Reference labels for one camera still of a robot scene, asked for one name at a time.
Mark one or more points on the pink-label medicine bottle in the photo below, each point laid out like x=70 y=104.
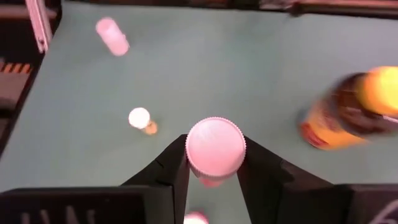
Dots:
x=214 y=146

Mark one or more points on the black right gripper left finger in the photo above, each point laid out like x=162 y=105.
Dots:
x=168 y=186

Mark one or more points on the green table mat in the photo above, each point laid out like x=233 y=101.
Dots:
x=217 y=62

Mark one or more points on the yellow-green pill vial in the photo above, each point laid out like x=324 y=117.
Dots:
x=139 y=118

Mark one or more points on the brown fish oil bottle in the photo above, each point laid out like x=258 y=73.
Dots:
x=335 y=130

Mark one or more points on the black hazard-striped floor mat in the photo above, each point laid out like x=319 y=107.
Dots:
x=15 y=68

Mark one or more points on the clear pill vial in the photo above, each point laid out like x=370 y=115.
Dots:
x=112 y=35

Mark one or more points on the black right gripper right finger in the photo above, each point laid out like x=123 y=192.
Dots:
x=273 y=193

